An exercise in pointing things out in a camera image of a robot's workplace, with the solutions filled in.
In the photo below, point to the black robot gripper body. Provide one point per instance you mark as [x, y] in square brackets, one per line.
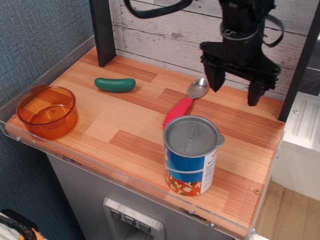
[243, 56]

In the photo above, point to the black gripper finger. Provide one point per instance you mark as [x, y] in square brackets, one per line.
[255, 91]
[215, 74]

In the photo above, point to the alphabet soup toy can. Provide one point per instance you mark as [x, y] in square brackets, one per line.
[190, 151]

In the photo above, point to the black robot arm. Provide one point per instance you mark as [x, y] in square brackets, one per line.
[242, 15]

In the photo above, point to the clear acrylic table guard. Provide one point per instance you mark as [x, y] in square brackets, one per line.
[119, 136]

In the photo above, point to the white toy sink unit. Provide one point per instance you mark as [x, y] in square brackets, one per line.
[297, 163]

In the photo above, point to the green toy pickle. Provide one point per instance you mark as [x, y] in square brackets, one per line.
[121, 85]

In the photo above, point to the orange transparent plastic pot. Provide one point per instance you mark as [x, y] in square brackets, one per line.
[48, 112]

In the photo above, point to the silver ice dispenser panel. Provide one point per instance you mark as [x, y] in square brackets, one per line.
[126, 223]

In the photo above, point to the grey toy fridge cabinet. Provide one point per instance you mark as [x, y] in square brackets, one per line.
[85, 192]

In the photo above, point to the orange black object corner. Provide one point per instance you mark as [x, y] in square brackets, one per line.
[14, 226]

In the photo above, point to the pink handled metal spoon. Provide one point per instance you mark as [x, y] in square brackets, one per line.
[196, 90]

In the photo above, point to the dark grey right post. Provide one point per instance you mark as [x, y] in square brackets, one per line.
[301, 66]

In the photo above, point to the dark grey post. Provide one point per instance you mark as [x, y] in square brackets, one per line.
[301, 66]
[103, 31]

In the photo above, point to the dark grey left post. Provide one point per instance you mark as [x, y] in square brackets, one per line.
[103, 31]

